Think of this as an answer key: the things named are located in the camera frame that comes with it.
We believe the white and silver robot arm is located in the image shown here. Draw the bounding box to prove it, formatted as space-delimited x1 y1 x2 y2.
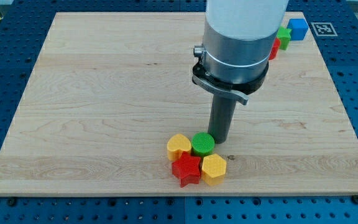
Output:
192 0 288 105

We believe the red block behind arm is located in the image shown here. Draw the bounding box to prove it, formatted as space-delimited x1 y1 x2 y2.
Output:
268 37 281 60

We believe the yellow heart block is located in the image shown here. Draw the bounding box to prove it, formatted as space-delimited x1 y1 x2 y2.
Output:
167 134 192 161

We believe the green cylinder block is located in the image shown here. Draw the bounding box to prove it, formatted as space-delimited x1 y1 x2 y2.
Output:
191 132 215 157

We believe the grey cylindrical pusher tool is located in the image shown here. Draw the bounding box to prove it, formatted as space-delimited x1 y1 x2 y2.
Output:
208 95 236 144

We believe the red star block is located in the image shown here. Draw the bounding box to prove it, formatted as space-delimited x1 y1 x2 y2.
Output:
172 152 201 187

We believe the yellow hexagon block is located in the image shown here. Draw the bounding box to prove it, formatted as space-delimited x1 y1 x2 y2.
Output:
201 154 227 186

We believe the wooden board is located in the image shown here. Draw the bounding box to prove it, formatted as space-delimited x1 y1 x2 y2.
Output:
0 12 358 197

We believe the green star block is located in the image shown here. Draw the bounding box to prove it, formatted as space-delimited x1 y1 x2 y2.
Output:
277 26 291 50

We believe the blue cube block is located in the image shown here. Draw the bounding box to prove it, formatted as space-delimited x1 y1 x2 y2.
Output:
287 18 309 41

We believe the black and white fiducial marker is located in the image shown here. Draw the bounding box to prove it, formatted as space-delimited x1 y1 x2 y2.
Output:
311 22 337 37

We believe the black bolt front left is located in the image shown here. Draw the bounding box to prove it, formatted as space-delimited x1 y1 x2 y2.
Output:
6 197 17 207

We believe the black bolt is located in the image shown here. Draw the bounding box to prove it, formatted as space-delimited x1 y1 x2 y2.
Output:
351 195 358 205
6 197 17 207

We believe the black bolt front right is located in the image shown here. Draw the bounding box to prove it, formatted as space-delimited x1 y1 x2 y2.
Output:
351 195 358 205

